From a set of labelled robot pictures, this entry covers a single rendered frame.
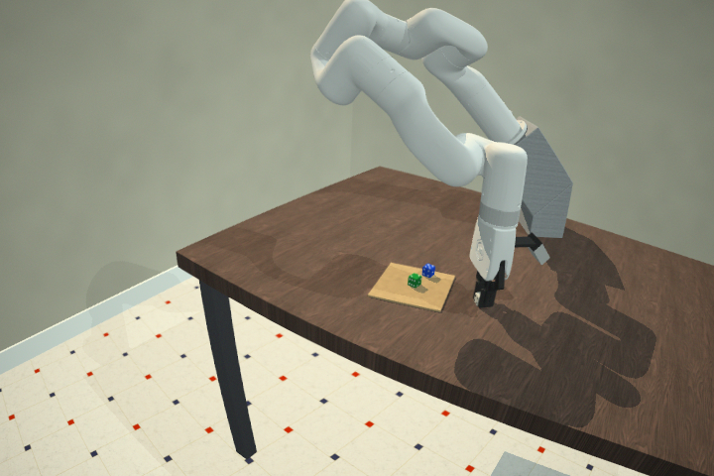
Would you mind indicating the blue die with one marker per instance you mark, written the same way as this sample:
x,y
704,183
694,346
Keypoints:
x,y
428,270

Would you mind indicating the green die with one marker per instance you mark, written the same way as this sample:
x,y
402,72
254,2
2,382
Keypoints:
x,y
414,280

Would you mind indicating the tan mat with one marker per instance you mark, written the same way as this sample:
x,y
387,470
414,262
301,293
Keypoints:
x,y
430,295

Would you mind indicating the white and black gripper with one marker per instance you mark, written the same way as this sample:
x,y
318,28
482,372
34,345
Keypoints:
x,y
491,251

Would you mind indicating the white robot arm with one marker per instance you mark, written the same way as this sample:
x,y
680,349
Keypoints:
x,y
446,45

